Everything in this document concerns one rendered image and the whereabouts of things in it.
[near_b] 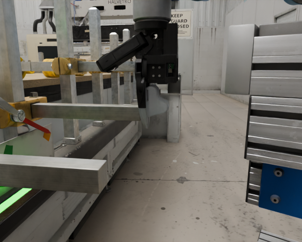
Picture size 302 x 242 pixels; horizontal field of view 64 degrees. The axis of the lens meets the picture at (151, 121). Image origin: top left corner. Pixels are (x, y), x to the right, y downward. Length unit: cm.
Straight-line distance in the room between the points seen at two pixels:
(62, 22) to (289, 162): 67
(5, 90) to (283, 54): 50
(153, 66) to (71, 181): 28
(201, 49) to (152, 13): 907
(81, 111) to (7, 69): 16
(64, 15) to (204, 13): 903
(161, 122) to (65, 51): 255
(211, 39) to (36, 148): 920
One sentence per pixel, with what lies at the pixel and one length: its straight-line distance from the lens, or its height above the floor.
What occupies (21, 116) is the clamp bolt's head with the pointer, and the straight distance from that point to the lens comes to 55.
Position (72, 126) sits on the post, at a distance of 80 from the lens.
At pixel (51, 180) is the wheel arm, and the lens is 31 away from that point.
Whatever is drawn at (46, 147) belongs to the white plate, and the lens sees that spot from 66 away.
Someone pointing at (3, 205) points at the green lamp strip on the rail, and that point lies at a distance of 52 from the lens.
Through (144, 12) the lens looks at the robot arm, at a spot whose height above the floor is 104.
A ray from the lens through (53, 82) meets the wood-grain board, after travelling 108.
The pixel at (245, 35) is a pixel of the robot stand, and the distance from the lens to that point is 35.
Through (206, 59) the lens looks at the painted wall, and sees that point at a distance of 955.
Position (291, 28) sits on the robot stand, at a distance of 36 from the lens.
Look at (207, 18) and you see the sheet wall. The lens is 974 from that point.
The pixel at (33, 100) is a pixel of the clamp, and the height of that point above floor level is 87.
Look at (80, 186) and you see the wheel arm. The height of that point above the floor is 81.
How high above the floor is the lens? 94
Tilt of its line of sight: 12 degrees down
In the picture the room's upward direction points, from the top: straight up
